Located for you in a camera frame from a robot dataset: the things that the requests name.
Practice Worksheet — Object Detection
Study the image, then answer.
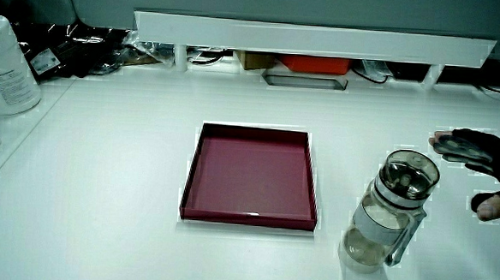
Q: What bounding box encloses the white wipes canister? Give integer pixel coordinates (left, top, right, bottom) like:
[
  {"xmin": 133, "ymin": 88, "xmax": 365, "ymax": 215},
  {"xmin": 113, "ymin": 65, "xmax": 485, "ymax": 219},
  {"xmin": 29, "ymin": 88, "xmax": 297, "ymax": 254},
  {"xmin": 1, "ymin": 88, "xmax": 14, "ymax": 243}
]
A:
[{"xmin": 0, "ymin": 14, "xmax": 46, "ymax": 119}]

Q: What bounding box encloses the dark red shallow tray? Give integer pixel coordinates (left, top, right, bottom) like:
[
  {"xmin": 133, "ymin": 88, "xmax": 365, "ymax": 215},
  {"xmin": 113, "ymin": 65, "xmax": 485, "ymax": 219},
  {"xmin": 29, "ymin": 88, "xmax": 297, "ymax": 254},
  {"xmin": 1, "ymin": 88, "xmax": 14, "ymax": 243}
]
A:
[{"xmin": 178, "ymin": 121, "xmax": 324, "ymax": 233}]

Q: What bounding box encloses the white desk shelf riser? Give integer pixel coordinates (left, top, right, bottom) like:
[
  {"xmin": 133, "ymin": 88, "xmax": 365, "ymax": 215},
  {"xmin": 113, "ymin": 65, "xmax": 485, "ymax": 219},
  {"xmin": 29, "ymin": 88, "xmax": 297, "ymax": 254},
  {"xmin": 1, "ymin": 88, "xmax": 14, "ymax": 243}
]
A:
[{"xmin": 131, "ymin": 9, "xmax": 498, "ymax": 94}]

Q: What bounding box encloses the clear water bottle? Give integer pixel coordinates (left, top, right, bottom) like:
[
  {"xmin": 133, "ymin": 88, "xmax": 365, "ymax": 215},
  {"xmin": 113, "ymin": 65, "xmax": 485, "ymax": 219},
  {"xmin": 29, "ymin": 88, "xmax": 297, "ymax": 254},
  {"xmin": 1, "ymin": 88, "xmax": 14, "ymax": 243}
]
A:
[{"xmin": 336, "ymin": 146, "xmax": 443, "ymax": 278}]

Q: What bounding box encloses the orange box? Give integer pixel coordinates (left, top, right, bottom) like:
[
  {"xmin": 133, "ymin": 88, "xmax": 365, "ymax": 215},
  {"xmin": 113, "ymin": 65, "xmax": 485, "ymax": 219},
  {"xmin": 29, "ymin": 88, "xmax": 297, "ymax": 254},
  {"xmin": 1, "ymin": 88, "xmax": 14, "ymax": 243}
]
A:
[{"xmin": 277, "ymin": 53, "xmax": 352, "ymax": 77}]

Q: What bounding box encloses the clear plastic bag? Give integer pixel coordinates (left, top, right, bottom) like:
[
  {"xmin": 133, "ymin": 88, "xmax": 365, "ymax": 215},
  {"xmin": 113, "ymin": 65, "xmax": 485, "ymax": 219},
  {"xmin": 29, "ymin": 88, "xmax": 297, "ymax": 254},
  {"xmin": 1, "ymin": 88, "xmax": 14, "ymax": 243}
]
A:
[{"xmin": 120, "ymin": 29, "xmax": 177, "ymax": 68}]

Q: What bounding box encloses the black plastic bag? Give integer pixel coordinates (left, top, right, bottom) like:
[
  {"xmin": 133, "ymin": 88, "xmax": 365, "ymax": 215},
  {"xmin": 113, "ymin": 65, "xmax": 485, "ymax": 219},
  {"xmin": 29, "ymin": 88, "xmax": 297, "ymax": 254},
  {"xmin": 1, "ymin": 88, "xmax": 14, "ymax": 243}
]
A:
[{"xmin": 9, "ymin": 17, "xmax": 131, "ymax": 87}]

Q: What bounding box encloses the black cable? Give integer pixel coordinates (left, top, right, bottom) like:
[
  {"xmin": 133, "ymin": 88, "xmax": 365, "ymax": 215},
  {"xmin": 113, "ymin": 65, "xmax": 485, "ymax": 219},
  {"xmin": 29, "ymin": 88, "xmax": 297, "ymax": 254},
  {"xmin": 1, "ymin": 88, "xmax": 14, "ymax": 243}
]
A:
[
  {"xmin": 186, "ymin": 47, "xmax": 234, "ymax": 68},
  {"xmin": 349, "ymin": 66, "xmax": 391, "ymax": 85}
]

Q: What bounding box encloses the brown cardboard box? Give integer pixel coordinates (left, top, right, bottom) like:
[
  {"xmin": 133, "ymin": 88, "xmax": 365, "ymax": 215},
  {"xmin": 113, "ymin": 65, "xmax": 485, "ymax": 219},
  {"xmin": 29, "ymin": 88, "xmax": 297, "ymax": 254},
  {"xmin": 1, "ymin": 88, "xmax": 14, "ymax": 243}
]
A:
[{"xmin": 235, "ymin": 50, "xmax": 276, "ymax": 72}]

